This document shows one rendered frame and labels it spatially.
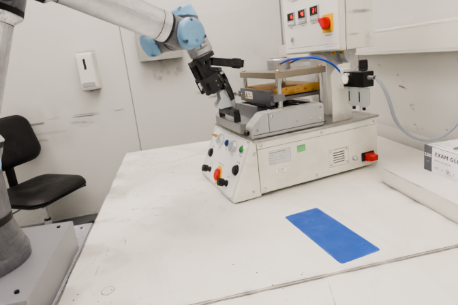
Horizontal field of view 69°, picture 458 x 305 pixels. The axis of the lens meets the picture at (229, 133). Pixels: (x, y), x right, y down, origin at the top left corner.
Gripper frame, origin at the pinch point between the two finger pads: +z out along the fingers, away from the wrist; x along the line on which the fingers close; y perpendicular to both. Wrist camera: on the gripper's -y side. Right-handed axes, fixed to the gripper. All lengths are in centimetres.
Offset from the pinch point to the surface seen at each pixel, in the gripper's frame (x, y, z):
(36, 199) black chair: -112, 99, 19
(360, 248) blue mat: 52, 4, 25
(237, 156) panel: 10.1, 9.0, 10.8
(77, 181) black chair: -133, 80, 27
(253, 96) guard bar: -0.5, -7.8, -0.1
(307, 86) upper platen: 10.4, -21.8, 2.9
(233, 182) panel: 12.7, 14.4, 16.2
